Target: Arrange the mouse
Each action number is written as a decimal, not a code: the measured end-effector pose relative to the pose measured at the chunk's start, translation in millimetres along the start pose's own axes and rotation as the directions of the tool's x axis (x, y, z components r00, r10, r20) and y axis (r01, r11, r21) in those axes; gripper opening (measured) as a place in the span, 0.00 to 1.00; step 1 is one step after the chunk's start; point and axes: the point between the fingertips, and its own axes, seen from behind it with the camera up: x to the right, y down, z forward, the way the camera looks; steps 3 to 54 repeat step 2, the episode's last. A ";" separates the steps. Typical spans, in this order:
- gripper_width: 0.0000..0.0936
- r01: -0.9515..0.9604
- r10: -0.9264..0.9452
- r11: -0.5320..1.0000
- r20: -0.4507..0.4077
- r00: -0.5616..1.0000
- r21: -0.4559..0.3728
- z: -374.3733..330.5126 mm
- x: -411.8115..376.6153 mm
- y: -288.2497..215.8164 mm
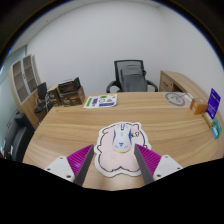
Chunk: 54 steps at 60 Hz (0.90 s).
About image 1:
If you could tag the round grey printed mat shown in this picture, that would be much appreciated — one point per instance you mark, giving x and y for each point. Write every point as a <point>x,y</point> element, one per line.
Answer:
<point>176,99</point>

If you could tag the black mesh office chair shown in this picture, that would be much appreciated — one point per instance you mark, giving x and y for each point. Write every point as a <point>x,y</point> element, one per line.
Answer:
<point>117,71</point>

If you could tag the long tan box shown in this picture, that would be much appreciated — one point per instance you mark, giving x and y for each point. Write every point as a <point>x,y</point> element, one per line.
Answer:
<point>207,120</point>

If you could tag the wooden shelf unit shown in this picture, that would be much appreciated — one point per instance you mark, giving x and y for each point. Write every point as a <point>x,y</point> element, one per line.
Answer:
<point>23,83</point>

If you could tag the small dark brown box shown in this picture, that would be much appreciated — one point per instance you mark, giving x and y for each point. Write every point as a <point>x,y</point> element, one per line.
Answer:
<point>53,97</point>

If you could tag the dark brown cardboard box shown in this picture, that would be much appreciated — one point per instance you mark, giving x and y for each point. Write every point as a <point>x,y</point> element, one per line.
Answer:
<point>73,98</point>

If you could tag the purple retail package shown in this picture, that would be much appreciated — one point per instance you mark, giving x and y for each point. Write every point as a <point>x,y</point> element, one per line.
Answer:
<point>213,103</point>

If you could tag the green flat box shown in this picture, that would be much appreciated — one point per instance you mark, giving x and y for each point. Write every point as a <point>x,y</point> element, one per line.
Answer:
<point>217,128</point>

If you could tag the black product box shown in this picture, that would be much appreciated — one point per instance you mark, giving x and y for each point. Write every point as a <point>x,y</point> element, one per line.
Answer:
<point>69,85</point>

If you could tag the black padded office chair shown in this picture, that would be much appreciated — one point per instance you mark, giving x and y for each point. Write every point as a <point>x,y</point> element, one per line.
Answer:
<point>18,138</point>

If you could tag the green purple printed sheet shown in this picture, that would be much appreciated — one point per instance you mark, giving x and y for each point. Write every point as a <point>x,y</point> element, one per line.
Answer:
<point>100,101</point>

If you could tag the white blue yellow computer mouse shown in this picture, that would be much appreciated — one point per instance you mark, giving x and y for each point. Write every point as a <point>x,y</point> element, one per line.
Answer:
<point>122,138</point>

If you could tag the grey backpack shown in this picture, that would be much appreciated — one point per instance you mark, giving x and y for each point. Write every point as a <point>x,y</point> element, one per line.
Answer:
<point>133,79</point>

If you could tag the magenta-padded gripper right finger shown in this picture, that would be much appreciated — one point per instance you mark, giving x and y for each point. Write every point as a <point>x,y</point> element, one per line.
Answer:
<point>150,161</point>

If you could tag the small black swivel chair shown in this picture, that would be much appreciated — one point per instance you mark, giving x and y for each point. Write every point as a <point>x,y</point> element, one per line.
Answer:
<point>42,96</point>

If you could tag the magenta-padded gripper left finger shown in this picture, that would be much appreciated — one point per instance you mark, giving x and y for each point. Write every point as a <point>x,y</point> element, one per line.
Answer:
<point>78,161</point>

